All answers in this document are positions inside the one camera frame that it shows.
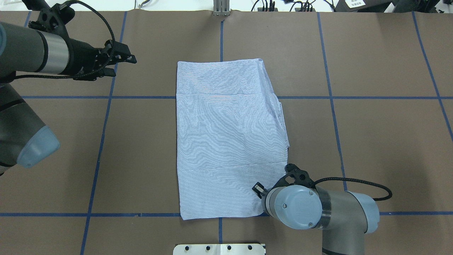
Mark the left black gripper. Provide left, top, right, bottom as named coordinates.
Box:
left=28, top=2, right=137, bottom=81

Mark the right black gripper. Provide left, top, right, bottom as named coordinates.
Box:
left=252, top=164, right=315, bottom=199

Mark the blue striped button shirt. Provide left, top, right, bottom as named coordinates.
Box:
left=176, top=58, right=289, bottom=221

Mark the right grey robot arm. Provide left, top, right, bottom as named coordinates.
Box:
left=252, top=164, right=380, bottom=255

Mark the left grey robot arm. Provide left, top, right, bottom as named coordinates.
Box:
left=0, top=0, right=137, bottom=175

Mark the white metal mounting plate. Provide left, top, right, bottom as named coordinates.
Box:
left=173, top=243, right=266, bottom=255

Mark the grey aluminium frame post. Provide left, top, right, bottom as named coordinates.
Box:
left=213, top=0, right=231, bottom=17

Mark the black cable bundle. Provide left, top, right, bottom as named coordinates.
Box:
left=251, top=0, right=337, bottom=12

